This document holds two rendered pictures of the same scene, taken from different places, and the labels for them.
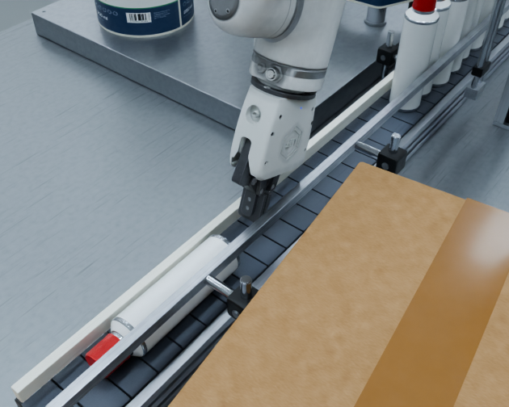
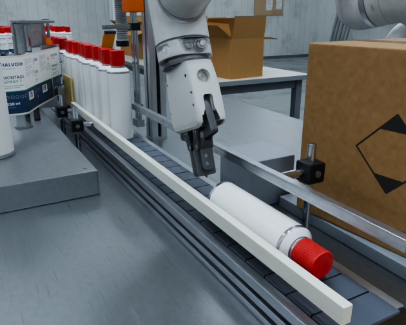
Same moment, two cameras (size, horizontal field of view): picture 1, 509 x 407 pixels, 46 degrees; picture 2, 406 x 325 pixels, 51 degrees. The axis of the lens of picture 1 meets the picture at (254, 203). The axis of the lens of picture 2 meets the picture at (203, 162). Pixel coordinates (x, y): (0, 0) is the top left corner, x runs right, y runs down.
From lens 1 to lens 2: 0.71 m
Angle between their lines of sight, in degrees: 61
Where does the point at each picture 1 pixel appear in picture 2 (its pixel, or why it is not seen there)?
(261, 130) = (214, 82)
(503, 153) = (178, 144)
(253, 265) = not seen: hidden behind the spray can
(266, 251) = not seen: hidden behind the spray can
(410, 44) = (123, 88)
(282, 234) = (207, 190)
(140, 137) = not seen: outside the picture
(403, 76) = (124, 113)
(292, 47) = (203, 22)
